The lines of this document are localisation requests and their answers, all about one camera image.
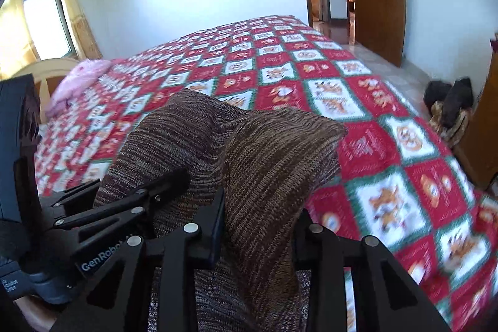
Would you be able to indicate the window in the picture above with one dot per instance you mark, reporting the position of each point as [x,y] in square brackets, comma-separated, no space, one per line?
[46,17]

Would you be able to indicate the brown knit sweater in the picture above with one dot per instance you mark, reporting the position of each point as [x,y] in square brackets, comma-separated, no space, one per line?
[264,168]

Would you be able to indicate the black boots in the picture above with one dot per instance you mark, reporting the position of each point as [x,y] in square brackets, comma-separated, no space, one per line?
[455,94]

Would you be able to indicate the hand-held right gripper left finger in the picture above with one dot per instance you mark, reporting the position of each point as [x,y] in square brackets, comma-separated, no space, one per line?
[214,227]

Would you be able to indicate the brown wooden cabinet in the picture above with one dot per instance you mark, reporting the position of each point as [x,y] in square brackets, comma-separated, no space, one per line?
[482,129]

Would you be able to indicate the cream wooden headboard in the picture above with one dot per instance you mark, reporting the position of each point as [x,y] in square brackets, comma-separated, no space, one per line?
[50,69]

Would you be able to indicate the red printed checkered blanket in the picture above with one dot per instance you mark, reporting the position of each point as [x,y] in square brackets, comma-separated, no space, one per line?
[389,145]

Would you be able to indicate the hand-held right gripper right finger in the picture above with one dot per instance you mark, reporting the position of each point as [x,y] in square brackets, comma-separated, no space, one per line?
[316,240]

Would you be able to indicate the pink pillow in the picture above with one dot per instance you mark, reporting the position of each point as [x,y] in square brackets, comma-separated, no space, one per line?
[77,83]

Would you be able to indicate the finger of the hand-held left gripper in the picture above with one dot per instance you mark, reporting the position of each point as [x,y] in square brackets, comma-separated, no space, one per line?
[74,196]
[128,203]

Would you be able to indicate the brown patterned cloth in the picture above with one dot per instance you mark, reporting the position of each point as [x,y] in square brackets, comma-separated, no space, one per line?
[447,122]

